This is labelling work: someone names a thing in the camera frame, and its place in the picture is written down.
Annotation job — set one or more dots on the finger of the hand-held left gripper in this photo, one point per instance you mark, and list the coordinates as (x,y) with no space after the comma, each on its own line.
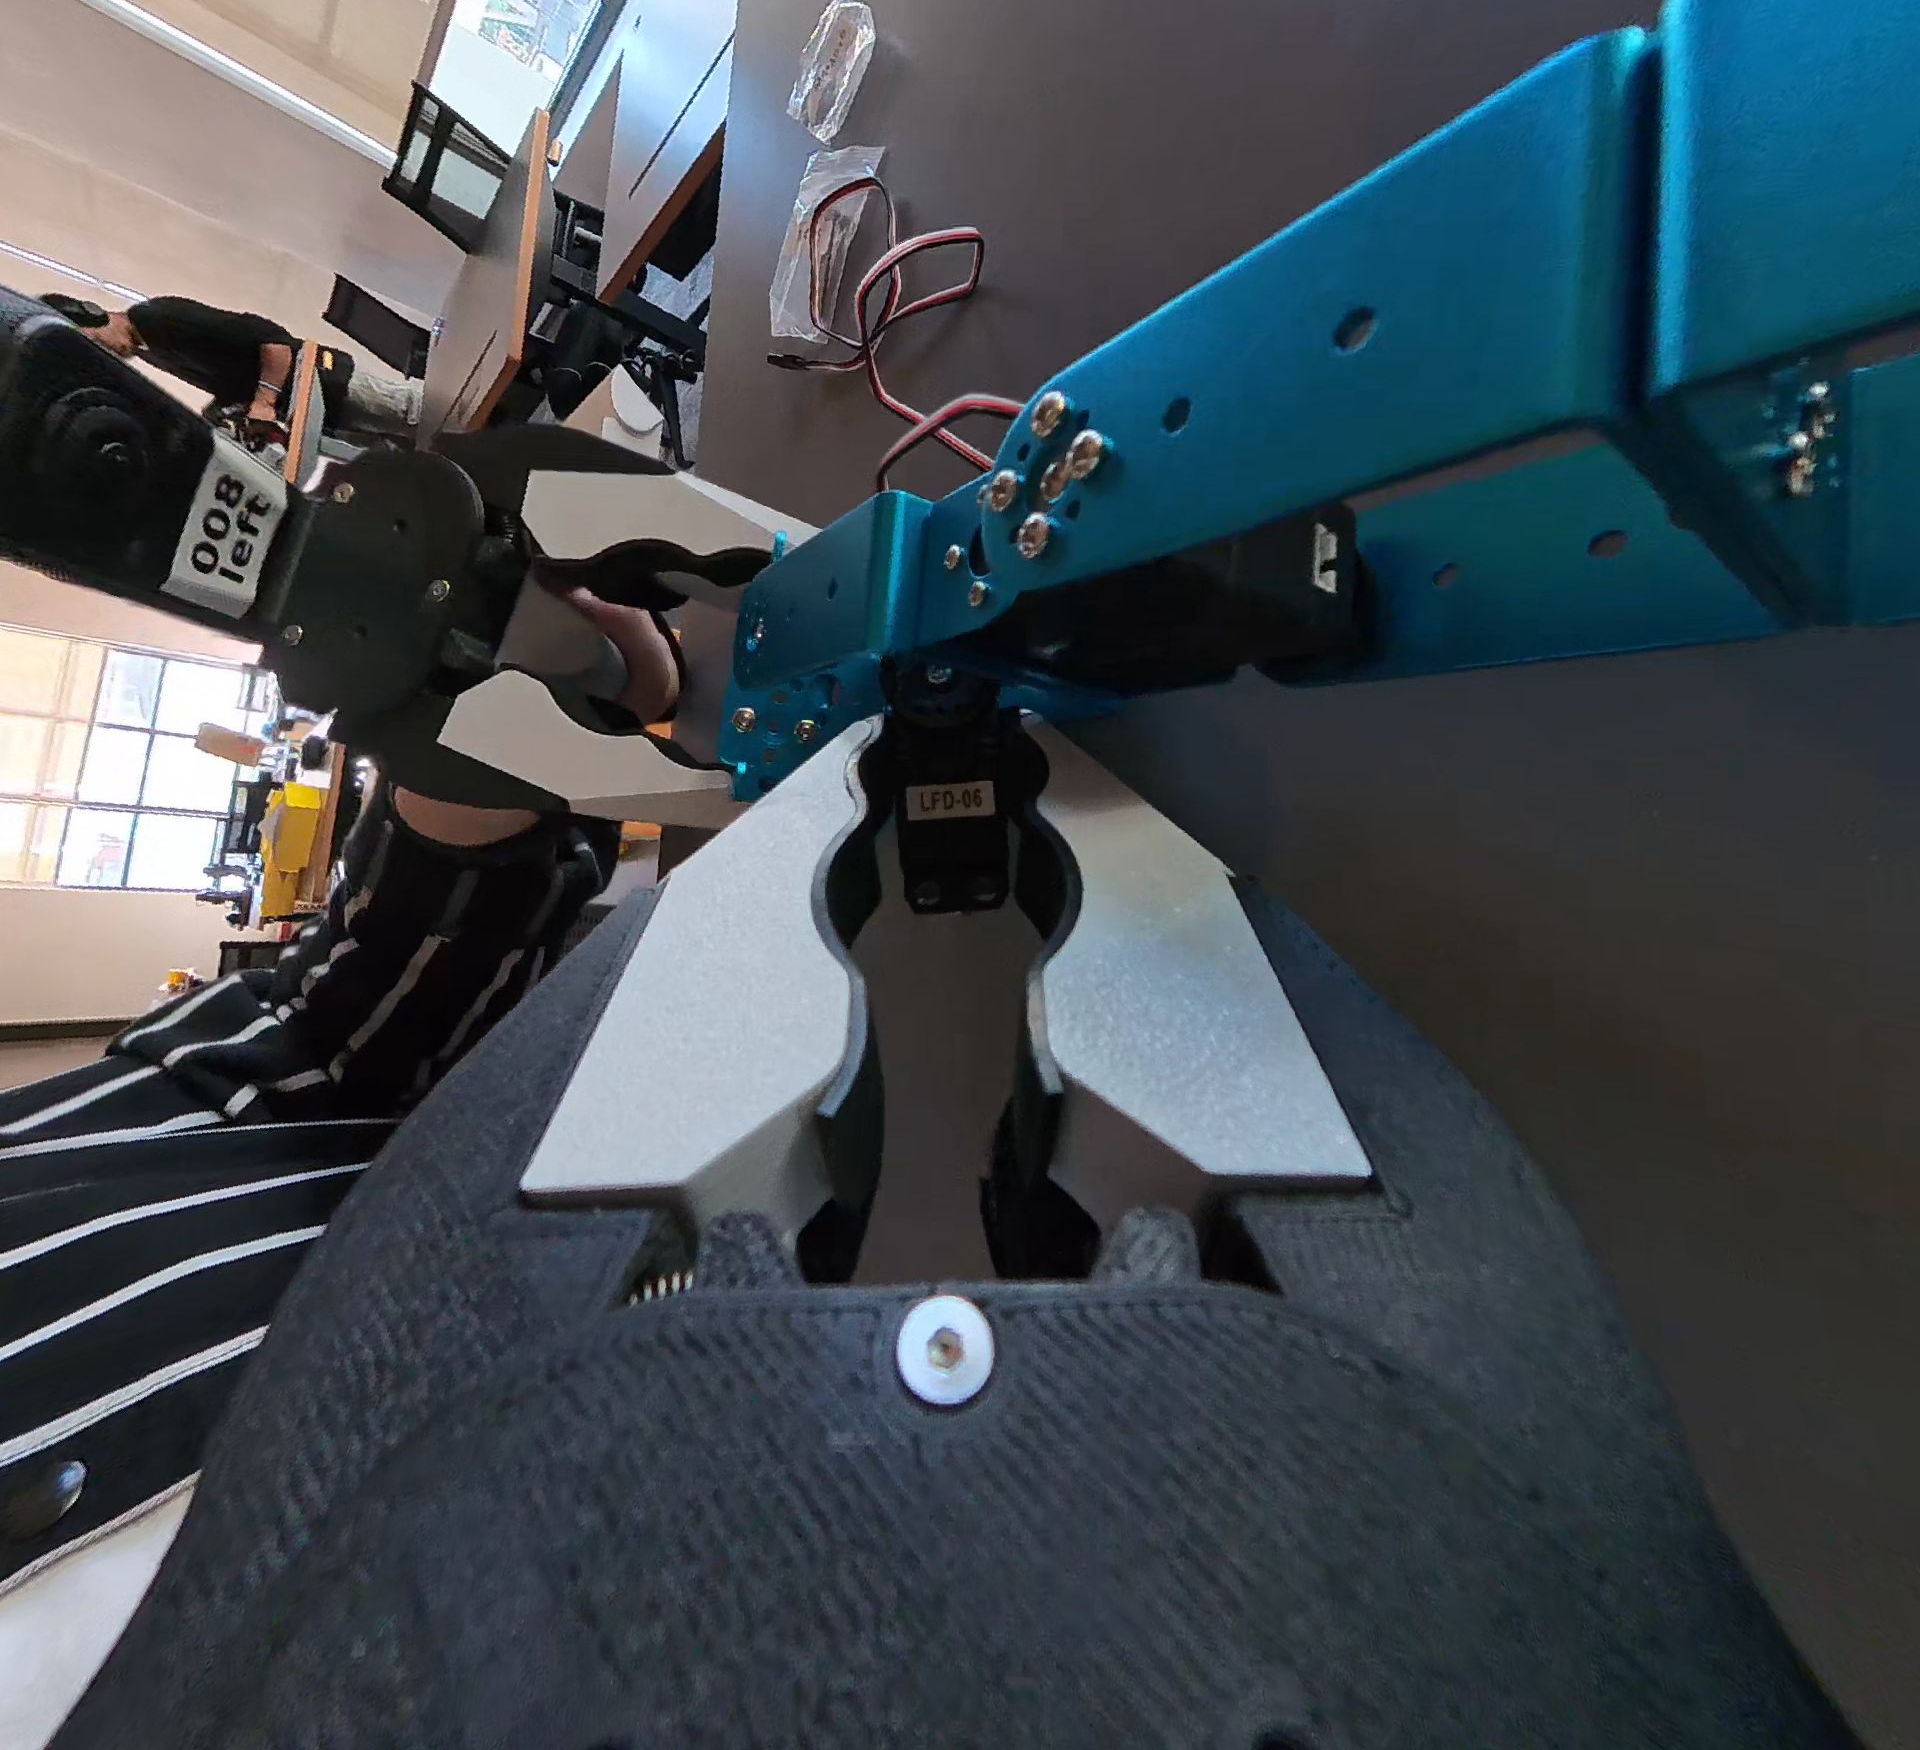
(660,522)
(555,761)

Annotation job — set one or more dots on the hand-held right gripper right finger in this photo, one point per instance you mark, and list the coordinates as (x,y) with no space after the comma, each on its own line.
(1200,1031)

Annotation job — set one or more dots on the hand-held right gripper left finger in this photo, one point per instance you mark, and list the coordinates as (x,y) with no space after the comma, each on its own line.
(691,1031)

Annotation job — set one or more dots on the black servo motor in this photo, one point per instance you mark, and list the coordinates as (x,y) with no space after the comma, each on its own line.
(975,761)

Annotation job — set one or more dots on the blue metal toy robot arm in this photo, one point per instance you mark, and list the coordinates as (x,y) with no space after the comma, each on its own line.
(1425,326)

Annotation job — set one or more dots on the person's left forearm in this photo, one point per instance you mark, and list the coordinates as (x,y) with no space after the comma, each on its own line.
(375,984)

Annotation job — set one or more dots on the cluttered desk with wooden edge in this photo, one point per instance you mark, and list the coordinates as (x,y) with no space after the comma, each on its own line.
(305,416)

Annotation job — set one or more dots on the dark desk with wooden edge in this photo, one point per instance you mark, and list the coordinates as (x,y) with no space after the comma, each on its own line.
(1650,957)

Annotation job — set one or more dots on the person's left hand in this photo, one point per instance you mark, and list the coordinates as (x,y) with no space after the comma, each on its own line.
(645,663)

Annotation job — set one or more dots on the yellow cart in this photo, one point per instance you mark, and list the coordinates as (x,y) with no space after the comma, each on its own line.
(293,836)

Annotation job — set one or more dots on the multi-pane window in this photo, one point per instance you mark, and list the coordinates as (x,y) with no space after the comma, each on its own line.
(90,761)

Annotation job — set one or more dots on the scattered clear plastic parts bags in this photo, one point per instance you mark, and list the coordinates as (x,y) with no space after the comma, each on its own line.
(834,55)

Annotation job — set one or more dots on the person's dark striped jacket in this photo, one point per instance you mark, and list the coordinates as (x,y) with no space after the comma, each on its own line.
(120,1254)

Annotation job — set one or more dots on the person's white shirt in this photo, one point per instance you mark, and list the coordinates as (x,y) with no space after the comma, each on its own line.
(60,1660)

